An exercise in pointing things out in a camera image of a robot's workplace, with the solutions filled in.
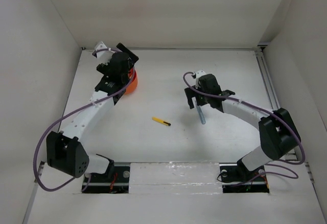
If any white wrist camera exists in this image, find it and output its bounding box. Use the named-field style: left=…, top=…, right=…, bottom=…
left=192, top=70, right=206, bottom=88
left=92, top=41, right=108, bottom=56

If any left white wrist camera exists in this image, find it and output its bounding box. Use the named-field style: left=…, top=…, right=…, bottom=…
left=92, top=41, right=108, bottom=56

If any yellow utility knife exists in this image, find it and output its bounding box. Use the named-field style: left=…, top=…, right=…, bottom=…
left=152, top=117, right=171, bottom=126

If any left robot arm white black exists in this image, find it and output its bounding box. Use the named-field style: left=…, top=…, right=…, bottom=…
left=46, top=43, right=139, bottom=182

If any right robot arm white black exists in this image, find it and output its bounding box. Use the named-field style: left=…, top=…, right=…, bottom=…
left=184, top=70, right=304, bottom=187

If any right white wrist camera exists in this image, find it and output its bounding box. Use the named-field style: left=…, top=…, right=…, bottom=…
left=192, top=70, right=206, bottom=88

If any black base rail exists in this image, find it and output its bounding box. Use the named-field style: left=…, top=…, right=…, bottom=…
left=81, top=163, right=131, bottom=194

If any white foam block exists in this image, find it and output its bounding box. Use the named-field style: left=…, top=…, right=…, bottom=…
left=129, top=162, right=223, bottom=195

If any blue pen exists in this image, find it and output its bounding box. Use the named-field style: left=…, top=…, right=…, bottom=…
left=195, top=101, right=206, bottom=125

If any orange round divided container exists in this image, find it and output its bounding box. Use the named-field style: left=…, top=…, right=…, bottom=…
left=125, top=69, right=138, bottom=95

